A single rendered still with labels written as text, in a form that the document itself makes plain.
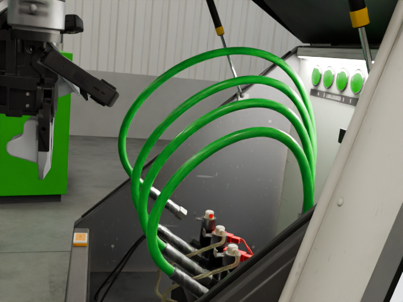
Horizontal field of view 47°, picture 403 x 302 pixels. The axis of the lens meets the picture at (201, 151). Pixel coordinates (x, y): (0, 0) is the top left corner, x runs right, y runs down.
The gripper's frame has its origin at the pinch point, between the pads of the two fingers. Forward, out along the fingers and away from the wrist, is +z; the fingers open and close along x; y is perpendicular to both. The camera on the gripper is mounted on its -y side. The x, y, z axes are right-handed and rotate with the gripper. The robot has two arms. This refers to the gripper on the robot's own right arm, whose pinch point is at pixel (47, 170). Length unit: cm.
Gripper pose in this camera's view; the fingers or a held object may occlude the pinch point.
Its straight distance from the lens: 73.5
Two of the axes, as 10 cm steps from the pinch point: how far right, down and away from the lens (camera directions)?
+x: 2.1, 2.2, -9.5
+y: -9.7, -0.5, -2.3
